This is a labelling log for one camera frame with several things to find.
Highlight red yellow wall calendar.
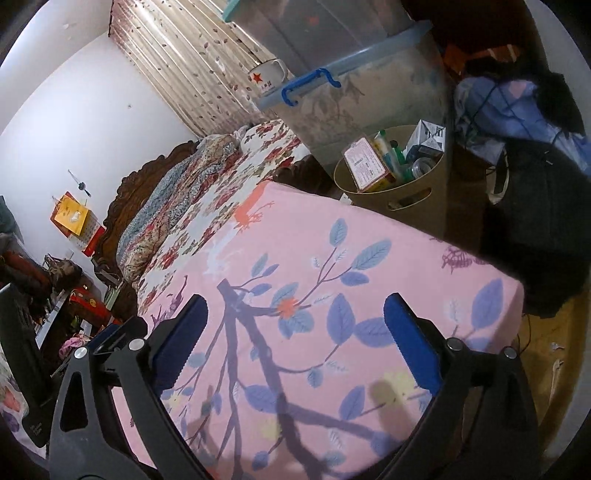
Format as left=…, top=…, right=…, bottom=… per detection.
left=50, top=191, right=106, bottom=258

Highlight lower clear storage bin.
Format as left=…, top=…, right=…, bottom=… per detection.
left=257, top=21, right=449, bottom=172

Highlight beige floral curtain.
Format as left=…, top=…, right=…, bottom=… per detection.
left=108, top=0, right=274, bottom=137

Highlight cluttered shelving unit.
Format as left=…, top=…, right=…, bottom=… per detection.
left=1, top=203, right=112, bottom=369

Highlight white enamel star mug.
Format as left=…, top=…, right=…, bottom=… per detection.
left=249, top=58, right=290, bottom=95

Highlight clear storage bin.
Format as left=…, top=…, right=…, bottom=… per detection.
left=222, top=0, right=414, bottom=76
left=257, top=21, right=449, bottom=172

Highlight patterned folded quilt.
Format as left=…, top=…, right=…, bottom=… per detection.
left=115, top=134, right=239, bottom=284

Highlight carved wooden headboard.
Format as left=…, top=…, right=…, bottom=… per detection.
left=91, top=141, right=198, bottom=321

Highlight blue white milk carton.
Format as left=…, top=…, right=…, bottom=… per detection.
left=404, top=120, right=447, bottom=156

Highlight upper clear storage bin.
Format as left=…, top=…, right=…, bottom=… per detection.
left=222, top=0, right=414, bottom=76

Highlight pink tree-print blanket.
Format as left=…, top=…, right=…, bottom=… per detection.
left=136, top=181, right=524, bottom=479

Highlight keys on wall hook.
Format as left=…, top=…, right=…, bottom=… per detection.
left=67, top=170, right=92, bottom=198

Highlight floral red white bedsheet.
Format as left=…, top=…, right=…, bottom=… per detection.
left=131, top=120, right=310, bottom=314

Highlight brown yellow cardboard box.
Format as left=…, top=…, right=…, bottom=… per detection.
left=344, top=136, right=396, bottom=193

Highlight pile of dark clothes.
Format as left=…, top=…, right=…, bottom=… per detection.
left=444, top=44, right=590, bottom=318

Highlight white printed tote bag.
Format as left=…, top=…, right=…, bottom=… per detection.
left=0, top=352, right=29, bottom=449

